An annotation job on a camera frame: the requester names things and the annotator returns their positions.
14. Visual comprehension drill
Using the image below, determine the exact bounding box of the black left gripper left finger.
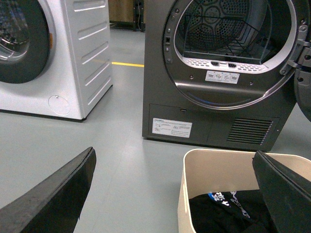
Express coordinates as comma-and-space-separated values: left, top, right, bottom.
0, 147, 97, 233

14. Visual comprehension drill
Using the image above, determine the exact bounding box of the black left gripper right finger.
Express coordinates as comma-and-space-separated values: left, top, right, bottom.
252, 150, 311, 233

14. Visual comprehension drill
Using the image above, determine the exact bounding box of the beige plastic laundry hamper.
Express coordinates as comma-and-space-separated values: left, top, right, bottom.
178, 149, 311, 233

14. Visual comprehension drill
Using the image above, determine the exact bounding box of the black printed t-shirt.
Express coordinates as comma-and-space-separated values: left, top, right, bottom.
189, 190, 278, 233

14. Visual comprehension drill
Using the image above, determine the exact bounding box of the grey dryer door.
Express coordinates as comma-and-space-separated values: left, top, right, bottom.
283, 0, 311, 120

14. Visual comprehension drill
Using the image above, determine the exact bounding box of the grey tumble dryer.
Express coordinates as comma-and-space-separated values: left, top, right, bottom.
142, 0, 298, 151

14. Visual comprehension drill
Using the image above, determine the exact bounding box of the white warning label sticker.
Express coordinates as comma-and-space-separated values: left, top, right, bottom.
152, 118, 192, 138

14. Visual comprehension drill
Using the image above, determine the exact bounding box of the white instruction sticker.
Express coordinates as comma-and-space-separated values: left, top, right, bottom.
205, 70, 240, 84

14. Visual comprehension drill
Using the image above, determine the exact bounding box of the white washing machine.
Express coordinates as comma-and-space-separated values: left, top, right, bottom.
0, 0, 113, 120

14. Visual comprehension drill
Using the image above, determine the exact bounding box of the yellow floor tape line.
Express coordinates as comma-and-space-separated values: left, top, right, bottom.
112, 62, 144, 67

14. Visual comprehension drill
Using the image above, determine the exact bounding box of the wire drying rack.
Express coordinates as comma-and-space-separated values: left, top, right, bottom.
176, 13, 269, 64

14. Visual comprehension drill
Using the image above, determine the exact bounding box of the wooden cabinet with black frame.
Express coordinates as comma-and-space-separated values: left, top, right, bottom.
108, 0, 145, 32

